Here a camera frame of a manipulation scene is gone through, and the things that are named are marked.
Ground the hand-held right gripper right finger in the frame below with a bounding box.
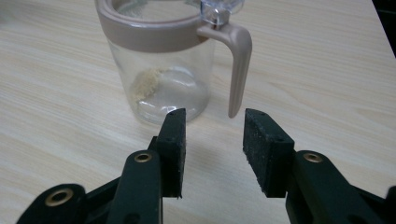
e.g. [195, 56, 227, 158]
[242, 107, 387, 224]

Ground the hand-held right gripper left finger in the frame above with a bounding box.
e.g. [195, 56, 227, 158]
[106, 107, 187, 224]

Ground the glass jar with beige rim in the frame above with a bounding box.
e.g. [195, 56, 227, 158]
[94, 0, 253, 125]

